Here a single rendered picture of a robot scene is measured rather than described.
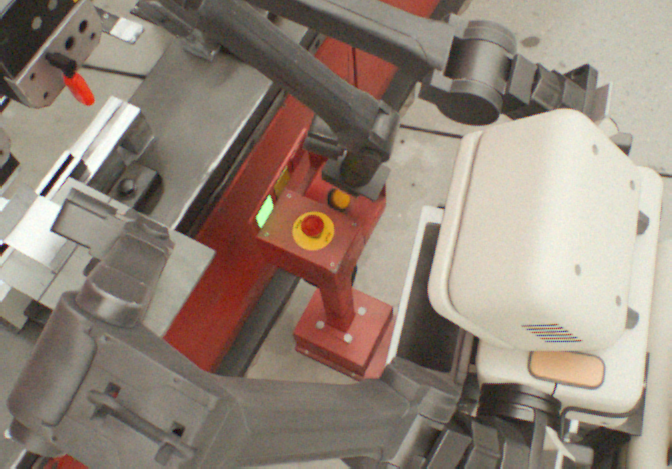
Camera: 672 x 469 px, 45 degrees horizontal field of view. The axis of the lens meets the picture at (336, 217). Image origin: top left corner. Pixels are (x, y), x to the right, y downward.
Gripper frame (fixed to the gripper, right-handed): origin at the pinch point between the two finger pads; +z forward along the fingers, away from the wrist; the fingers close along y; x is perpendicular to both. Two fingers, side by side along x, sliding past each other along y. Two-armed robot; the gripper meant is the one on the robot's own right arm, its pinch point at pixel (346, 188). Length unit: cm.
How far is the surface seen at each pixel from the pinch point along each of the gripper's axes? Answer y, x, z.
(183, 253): 16.3, 28.3, -18.7
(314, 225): 1.9, 9.8, -2.8
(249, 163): 17.9, 2.0, 6.6
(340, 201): -0.1, 0.6, 5.4
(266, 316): 3, 11, 76
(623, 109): -60, -90, 65
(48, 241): 35, 35, -14
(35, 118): 94, -15, 105
